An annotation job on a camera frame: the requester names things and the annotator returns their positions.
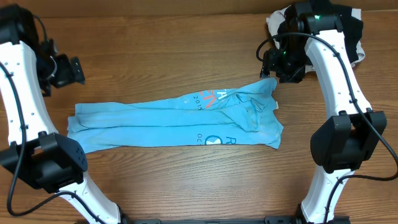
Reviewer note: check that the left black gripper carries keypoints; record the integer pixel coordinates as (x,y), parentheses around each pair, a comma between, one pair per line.
(69,73)

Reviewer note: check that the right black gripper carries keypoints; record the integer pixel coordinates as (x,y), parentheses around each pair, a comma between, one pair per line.
(270,64)

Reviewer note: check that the light blue printed t-shirt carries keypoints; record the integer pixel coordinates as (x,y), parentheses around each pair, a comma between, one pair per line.
(242,116)

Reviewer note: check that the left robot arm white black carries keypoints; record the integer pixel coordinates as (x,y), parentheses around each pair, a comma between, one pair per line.
(38,154)

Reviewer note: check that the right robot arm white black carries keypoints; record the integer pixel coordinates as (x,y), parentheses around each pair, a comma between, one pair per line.
(323,37)

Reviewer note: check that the beige folded garment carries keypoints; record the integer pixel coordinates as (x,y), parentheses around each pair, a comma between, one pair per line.
(352,23)

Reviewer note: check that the black folded garment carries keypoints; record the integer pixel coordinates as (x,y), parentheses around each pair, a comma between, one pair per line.
(312,17)

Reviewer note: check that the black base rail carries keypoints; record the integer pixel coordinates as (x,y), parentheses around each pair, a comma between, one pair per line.
(214,221)

